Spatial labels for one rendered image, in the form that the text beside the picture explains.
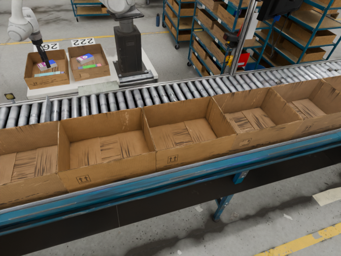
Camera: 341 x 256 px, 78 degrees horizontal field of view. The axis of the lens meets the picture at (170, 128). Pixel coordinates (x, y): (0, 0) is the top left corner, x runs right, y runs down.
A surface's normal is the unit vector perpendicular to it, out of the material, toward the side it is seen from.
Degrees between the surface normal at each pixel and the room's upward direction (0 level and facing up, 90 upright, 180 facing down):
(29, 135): 90
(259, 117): 0
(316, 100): 89
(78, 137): 90
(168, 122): 89
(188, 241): 0
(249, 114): 0
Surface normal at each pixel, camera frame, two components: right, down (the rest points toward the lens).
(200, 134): 0.08, -0.68
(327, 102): -0.95, 0.18
